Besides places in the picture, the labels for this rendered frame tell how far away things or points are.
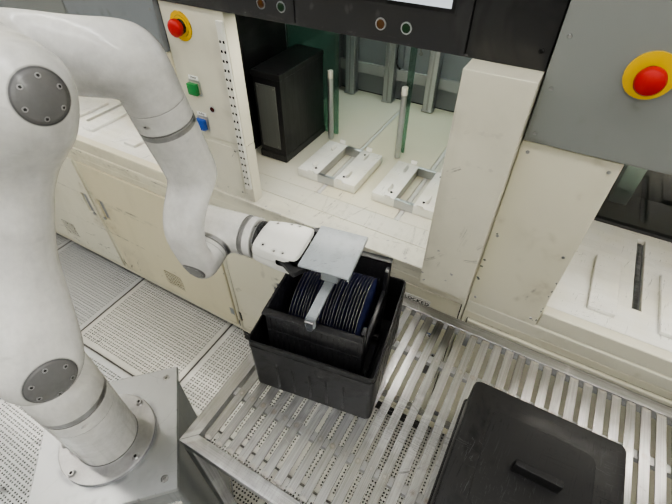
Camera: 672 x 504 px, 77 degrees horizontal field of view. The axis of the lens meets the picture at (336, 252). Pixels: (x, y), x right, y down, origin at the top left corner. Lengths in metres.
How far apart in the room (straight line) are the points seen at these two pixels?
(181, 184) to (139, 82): 0.19
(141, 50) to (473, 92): 0.51
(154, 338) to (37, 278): 1.53
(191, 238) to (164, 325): 1.45
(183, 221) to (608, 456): 0.88
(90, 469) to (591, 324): 1.12
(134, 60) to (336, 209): 0.79
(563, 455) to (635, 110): 0.61
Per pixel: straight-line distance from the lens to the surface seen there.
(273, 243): 0.82
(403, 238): 1.20
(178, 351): 2.10
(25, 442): 2.16
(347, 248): 0.80
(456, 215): 0.92
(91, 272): 2.63
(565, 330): 1.15
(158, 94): 0.68
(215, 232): 0.86
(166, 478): 1.01
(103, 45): 0.65
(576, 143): 0.84
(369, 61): 1.96
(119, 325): 2.30
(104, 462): 1.04
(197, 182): 0.76
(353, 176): 1.37
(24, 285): 0.69
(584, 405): 1.15
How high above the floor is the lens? 1.67
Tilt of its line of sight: 44 degrees down
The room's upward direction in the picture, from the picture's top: straight up
